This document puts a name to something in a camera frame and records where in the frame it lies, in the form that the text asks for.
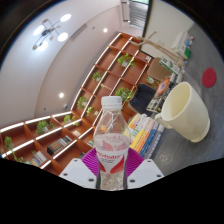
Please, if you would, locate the tan office chair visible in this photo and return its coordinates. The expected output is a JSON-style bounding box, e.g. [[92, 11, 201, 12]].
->
[[147, 57, 173, 81]]

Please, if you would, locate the grey window curtain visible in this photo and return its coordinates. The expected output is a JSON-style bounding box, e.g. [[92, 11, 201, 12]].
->
[[121, 0, 149, 29]]

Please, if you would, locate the wooden wall shelf unit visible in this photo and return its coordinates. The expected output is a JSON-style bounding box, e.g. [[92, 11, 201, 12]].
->
[[0, 32, 153, 176]]

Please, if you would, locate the tall green-white carton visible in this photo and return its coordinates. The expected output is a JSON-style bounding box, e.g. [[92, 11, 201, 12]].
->
[[159, 57, 181, 75]]

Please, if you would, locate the ceiling air vent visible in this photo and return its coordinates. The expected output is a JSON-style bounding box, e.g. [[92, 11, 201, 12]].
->
[[70, 24, 88, 42]]

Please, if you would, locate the small green-white box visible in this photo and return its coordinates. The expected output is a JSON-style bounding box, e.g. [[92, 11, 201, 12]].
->
[[181, 46, 193, 60]]

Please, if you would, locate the cream ceramic mug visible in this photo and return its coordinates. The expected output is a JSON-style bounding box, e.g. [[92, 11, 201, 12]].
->
[[154, 81, 211, 144]]

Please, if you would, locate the clear plastic water bottle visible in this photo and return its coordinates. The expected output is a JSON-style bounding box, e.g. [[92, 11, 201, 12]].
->
[[93, 95, 132, 192]]

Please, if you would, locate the branched ceiling lamp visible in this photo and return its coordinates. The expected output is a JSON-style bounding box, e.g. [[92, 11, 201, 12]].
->
[[32, 13, 73, 52]]

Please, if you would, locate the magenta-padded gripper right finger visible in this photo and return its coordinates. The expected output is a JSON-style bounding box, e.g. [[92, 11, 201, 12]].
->
[[124, 148, 165, 190]]

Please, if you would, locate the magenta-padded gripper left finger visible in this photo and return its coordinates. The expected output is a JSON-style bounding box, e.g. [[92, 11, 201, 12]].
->
[[59, 148, 101, 190]]

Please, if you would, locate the colourful book stack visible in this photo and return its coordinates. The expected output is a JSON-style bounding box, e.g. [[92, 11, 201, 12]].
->
[[128, 113, 165, 159]]

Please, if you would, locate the flat round red coaster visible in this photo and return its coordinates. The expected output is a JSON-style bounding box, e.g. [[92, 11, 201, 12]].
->
[[201, 67, 218, 88]]

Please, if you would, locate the wooden artist mannequin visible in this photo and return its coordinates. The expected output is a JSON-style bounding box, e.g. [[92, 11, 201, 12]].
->
[[129, 31, 184, 68]]

